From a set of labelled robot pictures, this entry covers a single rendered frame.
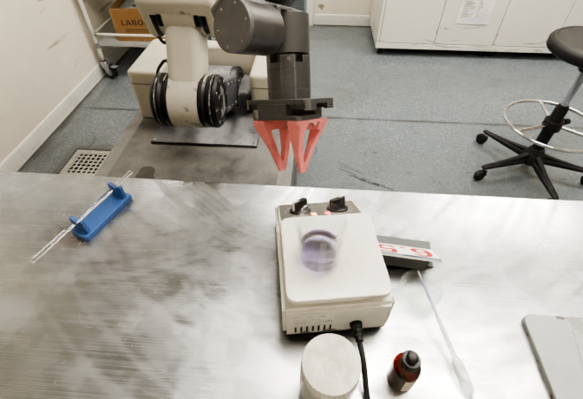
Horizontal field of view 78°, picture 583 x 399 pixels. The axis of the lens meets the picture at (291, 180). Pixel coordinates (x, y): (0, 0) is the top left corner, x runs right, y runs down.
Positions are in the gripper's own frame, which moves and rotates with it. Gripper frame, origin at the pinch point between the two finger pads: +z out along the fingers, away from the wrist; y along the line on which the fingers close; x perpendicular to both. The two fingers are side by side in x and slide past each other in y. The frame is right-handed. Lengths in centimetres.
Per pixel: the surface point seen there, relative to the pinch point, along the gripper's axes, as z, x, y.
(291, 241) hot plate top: 8.1, -6.5, 4.1
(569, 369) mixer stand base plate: 22.2, 6.6, 33.6
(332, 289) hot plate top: 11.5, -8.4, 11.1
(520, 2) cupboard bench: -62, 257, 2
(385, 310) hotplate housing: 14.9, -4.2, 15.6
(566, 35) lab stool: -27, 141, 29
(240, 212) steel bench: 9.0, 0.9, -11.6
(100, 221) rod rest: 8.8, -14.4, -27.6
